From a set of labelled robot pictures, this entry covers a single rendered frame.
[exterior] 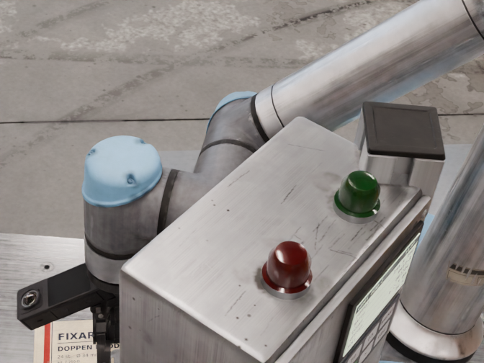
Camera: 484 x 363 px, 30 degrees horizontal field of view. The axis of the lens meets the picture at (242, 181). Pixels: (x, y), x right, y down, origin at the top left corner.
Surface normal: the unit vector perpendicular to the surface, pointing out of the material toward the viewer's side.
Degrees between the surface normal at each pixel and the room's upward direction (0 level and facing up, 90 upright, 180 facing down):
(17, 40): 0
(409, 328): 37
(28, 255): 0
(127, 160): 1
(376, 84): 83
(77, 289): 28
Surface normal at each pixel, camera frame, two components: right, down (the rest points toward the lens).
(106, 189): -0.34, 0.58
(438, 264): -0.77, 0.25
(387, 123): 0.09, -0.72
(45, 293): -0.38, -0.59
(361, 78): -0.40, 0.27
